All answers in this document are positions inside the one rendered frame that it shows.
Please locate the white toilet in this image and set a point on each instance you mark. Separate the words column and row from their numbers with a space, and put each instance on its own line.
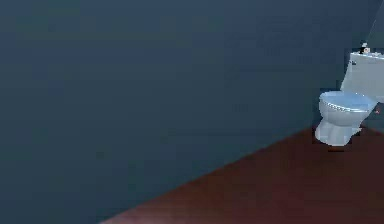
column 343, row 116

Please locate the small black and white object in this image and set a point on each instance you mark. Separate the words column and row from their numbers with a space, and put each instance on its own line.
column 364, row 48

